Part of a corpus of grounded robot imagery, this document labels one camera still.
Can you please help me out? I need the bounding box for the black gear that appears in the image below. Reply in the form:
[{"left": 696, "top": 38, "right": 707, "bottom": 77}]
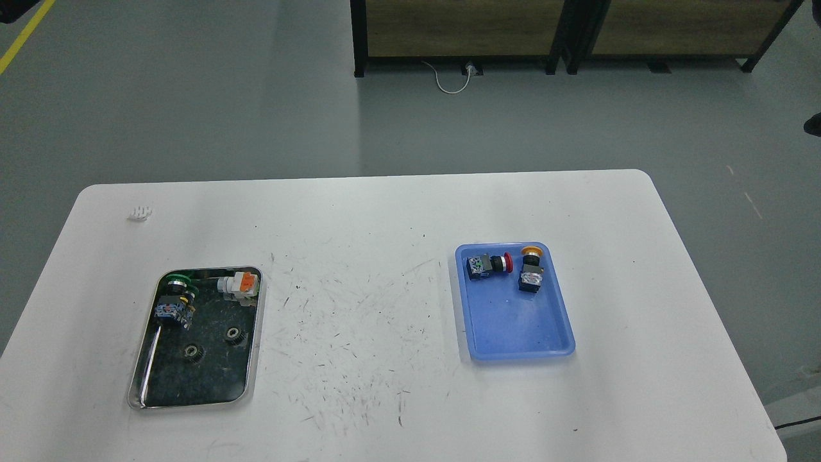
[
  {"left": 183, "top": 344, "right": 205, "bottom": 363},
  {"left": 223, "top": 327, "right": 247, "bottom": 347}
]

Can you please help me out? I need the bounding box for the blue plastic tray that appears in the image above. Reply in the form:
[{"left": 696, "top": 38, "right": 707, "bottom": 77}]
[{"left": 455, "top": 242, "right": 577, "bottom": 361}]

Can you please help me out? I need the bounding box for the orange white connector block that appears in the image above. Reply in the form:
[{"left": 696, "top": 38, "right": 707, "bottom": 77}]
[{"left": 217, "top": 271, "right": 259, "bottom": 306}]

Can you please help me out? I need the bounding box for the left wooden cabinet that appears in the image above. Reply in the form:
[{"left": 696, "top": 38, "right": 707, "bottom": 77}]
[{"left": 350, "top": 1, "right": 580, "bottom": 77}]

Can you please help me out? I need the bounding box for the wooden cabinet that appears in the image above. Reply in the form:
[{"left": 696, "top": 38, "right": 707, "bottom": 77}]
[
  {"left": 563, "top": 1, "right": 802, "bottom": 75},
  {"left": 350, "top": 1, "right": 580, "bottom": 77}
]

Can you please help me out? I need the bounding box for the stainless steel tray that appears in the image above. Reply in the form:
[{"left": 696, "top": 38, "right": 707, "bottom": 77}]
[{"left": 127, "top": 266, "right": 266, "bottom": 410}]

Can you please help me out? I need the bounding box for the small white plastic clip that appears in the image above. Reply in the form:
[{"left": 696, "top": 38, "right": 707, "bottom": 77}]
[{"left": 127, "top": 207, "right": 153, "bottom": 223}]

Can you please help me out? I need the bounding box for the right wooden cabinet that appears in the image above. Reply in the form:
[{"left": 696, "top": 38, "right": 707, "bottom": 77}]
[{"left": 563, "top": 1, "right": 802, "bottom": 75}]

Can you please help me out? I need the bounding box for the dark object at edge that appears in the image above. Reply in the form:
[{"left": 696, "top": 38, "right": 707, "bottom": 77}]
[{"left": 803, "top": 113, "right": 821, "bottom": 137}]

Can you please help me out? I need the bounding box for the red push button switch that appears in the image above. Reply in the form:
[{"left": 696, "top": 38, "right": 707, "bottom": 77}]
[{"left": 464, "top": 252, "right": 514, "bottom": 280}]

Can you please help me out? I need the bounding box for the yellow push button switch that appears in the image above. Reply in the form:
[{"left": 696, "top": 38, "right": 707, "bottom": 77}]
[{"left": 518, "top": 246, "right": 545, "bottom": 293}]

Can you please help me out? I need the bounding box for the white power cable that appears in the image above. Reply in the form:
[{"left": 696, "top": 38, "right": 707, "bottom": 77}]
[{"left": 421, "top": 61, "right": 483, "bottom": 95}]

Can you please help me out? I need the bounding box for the green push button switch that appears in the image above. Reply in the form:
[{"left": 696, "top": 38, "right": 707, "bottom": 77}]
[{"left": 153, "top": 273, "right": 199, "bottom": 330}]

